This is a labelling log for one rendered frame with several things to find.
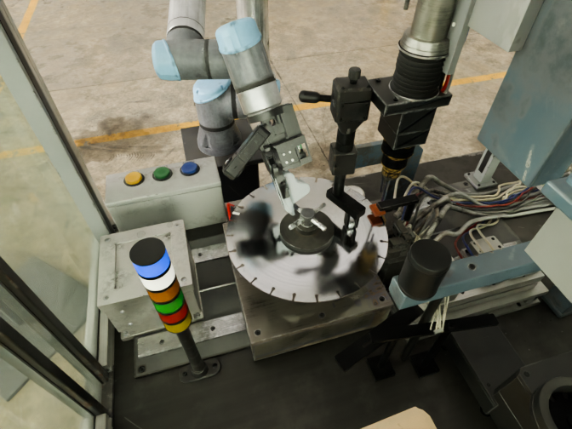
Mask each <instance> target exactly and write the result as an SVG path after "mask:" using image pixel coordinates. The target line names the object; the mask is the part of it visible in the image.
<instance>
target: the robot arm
mask: <svg viewBox="0 0 572 429"><path fill-rule="evenodd" d="M236 8H237V20H234V21H231V22H229V23H227V24H224V25H223V26H221V27H219V28H218V29H217V30H216V33H215V36H216V39H204V35H205V15H206V0H169V18H168V27H167V37H166V40H165V39H163V40H157V41H155V42H154V44H153V45H152V63H153V66H154V69H155V72H156V74H157V76H158V77H159V78H161V79H162V80H169V81H181V80H197V81H196V82H195V84H194V86H193V95H194V97H193V99H194V102H195V105H196V109H197V117H198V121H199V130H198V135H197V144H198V148H199V150H200V151H201V152H203V153H204V154H206V155H209V156H213V157H222V156H226V155H230V154H232V153H234V152H235V153H234V155H233V156H232V157H229V158H228V159H227V160H226V162H225V164H224V165H223V169H222V170H223V174H224V175H225V176H227V177H228V178H229V179H230V180H234V179H235V178H237V177H238V176H239V175H240V174H241V173H242V172H243V170H244V166H245V165H246V164H247V163H248V161H249V160H250V159H251V158H252V156H254V154H255V153H256V152H257V151H258V149H260V153H261V156H262V158H263V161H264V163H265V166H266V168H267V170H268V172H269V173H270V176H271V177H272V182H273V184H274V186H275V188H276V191H277V194H278V196H279V198H280V200H281V203H282V205H283V208H284V209H285V210H286V211H287V212H288V213H290V214H291V215H295V210H294V206H293V205H294V203H296V202H297V201H298V200H300V199H301V198H303V197H304V196H305V195H306V194H308V193H309V191H310V187H309V185H308V184H307V183H305V182H304V181H303V180H297V179H296V178H295V176H294V175H293V174H292V173H290V172H289V171H288V169H295V168H298V167H300V166H302V165H303V164H306V163H309V162H311V161H312V157H311V154H310V152H309V148H308V145H307V143H306V138H305V136H304V135H303V134H302V133H301V131H300V125H299V123H298V120H297V117H296V115H295V110H294V108H293V105H292V103H286V104H283V105H280V103H281V102H282V98H281V95H280V80H279V79H276V75H275V73H274V72H273V71H272V68H271V65H270V45H269V19H268V0H236ZM245 118H247V121H248V123H249V124H251V123H258V122H260V125H259V124H258V125H257V126H256V127H255V129H254V130H253V131H252V132H251V134H250V135H249V136H248V138H247V139H246V140H245V141H244V143H243V144H242V136H241V133H240V131H239V129H238V127H237V125H236V123H235V119H245ZM271 119H272V120H273V124H272V122H271V121H270V120H271ZM303 143H305V145H306V150H307V153H308V157H307V156H306V152H304V151H303V149H302V144H303Z"/></svg>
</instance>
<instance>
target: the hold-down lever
mask: <svg viewBox="0 0 572 429"><path fill-rule="evenodd" d="M299 100H300V102H303V103H318V102H319V101H321V102H330V101H331V95H327V94H319V93H318V92H316V91H309V90H301V91H300V93H299Z"/></svg>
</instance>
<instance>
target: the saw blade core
mask: <svg viewBox="0 0 572 429"><path fill-rule="evenodd" d="M299 179H300V180H303V181H304V182H305V183H307V184H308V185H309V187H310V191H309V193H308V194H306V195H305V196H304V197H303V198H301V199H300V200H298V201H297V202H296V204H297V205H299V206H300V207H301V208H310V209H314V208H316V207H317V206H318V205H319V204H321V203H325V204H326V206H325V207H324V208H323V209H321V210H319V211H321V212H323V213H325V214H326V215H327V216H328V217H329V218H330V219H331V220H332V222H333V224H334V229H335V230H334V236H333V239H332V241H331V242H330V243H329V245H328V246H326V247H325V248H323V249H320V250H319V251H315V252H300V251H297V250H294V249H292V248H290V247H289V246H288V245H286V244H285V243H284V241H283V240H282V239H281V236H280V230H279V227H280V223H281V220H282V219H283V217H284V216H285V215H286V214H287V213H288V212H287V211H286V210H285V209H284V208H283V205H282V203H281V200H280V198H279V196H278V194H277V191H276V188H275V186H274V184H273V182H271V183H268V184H266V185H264V186H265V187H266V188H267V189H266V188H265V187H264V186H261V187H259V188H258V189H256V190H254V191H253V192H251V193H250V194H249V195H248V196H247V197H245V198H244V199H243V200H242V201H241V202H240V203H239V204H238V206H237V207H236V208H235V209H234V211H233V212H237V213H240V214H239V215H237V214H232V215H231V217H230V220H229V221H228V225H227V228H226V246H227V250H228V252H231V253H228V254H229V256H230V258H231V260H232V263H233V265H234V266H235V267H236V269H237V268H238V269H237V270H238V272H239V273H240V274H241V275H242V276H243V277H244V278H245V279H246V280H247V281H248V282H249V283H251V284H252V285H254V286H255V287H256V288H257V289H259V290H261V291H263V292H265V293H267V294H270V293H271V292H272V294H271V295H272V296H274V297H277V298H279V299H282V300H289V301H293V297H294V296H293V294H296V296H295V300H294V302H301V303H317V299H318V303H319V302H326V301H331V300H338V299H340V297H341V298H343V297H346V296H348V295H351V294H353V293H355V292H356V291H358V290H360V288H359V287H358V286H357V285H356V284H355V283H357V284H358V285H359V286H360V287H361V288H362V287H364V286H365V285H366V284H368V283H369V282H370V281H371V280H372V279H373V278H374V277H375V274H377V273H378V272H379V270H380V269H381V267H382V265H383V263H384V261H385V258H386V254H387V250H388V235H387V230H386V227H385V222H384V221H383V219H382V217H381V216H377V217H375V216H374V214H372V213H371V212H372V211H371V209H370V208H369V205H371V204H372V203H371V202H370V201H369V200H368V199H366V197H364V196H363V195H361V194H360V193H359V192H356V191H355V190H353V189H351V188H350V187H348V186H345V187H344V192H346V193H347V194H348V195H350V196H351V197H353V198H354V199H355V200H357V201H358V202H359V203H361V204H362V205H363V206H364V207H366V210H365V214H364V215H363V216H362V217H360V219H359V222H358V227H357V228H355V227H354V228H348V229H346V227H345V224H344V217H345V211H343V210H342V209H340V208H339V207H338V206H337V205H335V204H334V203H332V202H331V201H330V200H329V199H327V198H326V192H327V190H328V189H329V188H331V187H332V185H333V184H334V182H333V181H332V180H326V179H322V178H317V182H315V181H316V177H299ZM349 191H350V192H349ZM250 195H251V196H252V197H251V196H250ZM364 199H365V200H364ZM361 201H363V202H361ZM239 207H241V208H243V209H241V208H239ZM233 220H236V221H233ZM378 226H380V227H378ZM232 235H234V236H233V237H232ZM381 241H382V242H381ZM385 242H387V243H385ZM233 250H236V252H234V251H233ZM232 251H233V252H232ZM377 256H379V257H381V258H378V257H377ZM382 258H384V259H382ZM241 265H243V266H241ZM240 266H241V267H240ZM239 267H240V268H239ZM369 270H371V271H372V272H373V273H372V272H369ZM255 278H257V280H255ZM272 288H274V290H273V291H272ZM336 291H339V292H340V293H339V294H340V297H339V295H338V293H337V292H336ZM315 295H318V297H317V299H316V296H315Z"/></svg>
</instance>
